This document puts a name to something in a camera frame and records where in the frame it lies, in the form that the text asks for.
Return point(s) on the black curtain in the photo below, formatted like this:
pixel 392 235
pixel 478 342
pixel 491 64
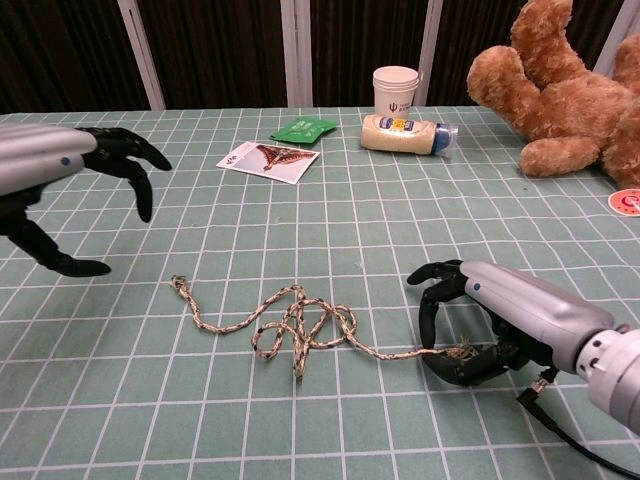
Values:
pixel 225 50

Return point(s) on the green snack packet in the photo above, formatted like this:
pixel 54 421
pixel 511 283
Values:
pixel 300 130

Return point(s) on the green grid tablecloth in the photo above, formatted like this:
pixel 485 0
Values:
pixel 350 240

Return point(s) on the white frame post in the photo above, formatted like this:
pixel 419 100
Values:
pixel 612 40
pixel 142 55
pixel 430 50
pixel 297 55

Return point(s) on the brown teddy bear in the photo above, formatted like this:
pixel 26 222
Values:
pixel 565 105

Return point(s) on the red round sticker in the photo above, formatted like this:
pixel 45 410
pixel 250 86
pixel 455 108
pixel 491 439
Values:
pixel 625 202

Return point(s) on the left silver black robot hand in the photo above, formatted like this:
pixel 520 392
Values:
pixel 40 155

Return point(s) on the mayonnaise squeeze bottle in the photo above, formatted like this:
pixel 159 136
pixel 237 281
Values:
pixel 395 136

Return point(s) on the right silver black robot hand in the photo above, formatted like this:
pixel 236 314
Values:
pixel 530 310

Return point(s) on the white paper cup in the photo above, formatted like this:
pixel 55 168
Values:
pixel 395 95

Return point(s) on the white photo card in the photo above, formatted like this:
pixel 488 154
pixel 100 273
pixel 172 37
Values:
pixel 270 161

